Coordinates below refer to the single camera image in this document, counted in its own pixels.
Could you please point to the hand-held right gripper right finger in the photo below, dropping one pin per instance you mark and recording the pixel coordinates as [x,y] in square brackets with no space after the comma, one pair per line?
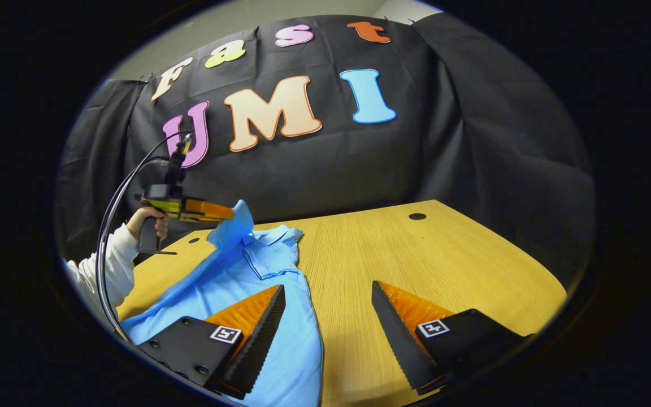
[399,339]

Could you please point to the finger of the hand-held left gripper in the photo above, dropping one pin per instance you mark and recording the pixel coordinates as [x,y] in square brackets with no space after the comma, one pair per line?
[207,209]

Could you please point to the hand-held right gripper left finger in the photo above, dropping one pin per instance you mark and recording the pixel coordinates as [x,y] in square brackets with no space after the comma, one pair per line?
[257,339]

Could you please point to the light blue T-shirt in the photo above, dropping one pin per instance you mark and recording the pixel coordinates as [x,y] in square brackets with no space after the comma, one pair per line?
[218,282]

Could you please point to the black backdrop cloth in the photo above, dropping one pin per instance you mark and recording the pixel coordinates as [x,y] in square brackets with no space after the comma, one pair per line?
[359,158]

